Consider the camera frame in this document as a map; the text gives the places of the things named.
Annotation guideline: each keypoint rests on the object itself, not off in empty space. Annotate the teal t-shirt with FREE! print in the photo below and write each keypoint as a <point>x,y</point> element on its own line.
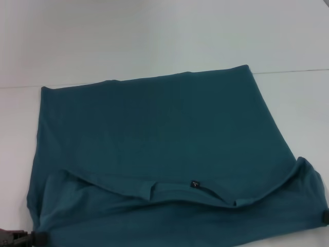
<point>154,128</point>

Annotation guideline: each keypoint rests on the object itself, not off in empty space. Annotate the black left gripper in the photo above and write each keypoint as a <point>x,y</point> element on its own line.
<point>15,238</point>

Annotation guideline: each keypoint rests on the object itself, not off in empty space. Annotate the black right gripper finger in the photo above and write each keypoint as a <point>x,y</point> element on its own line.
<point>326,217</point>

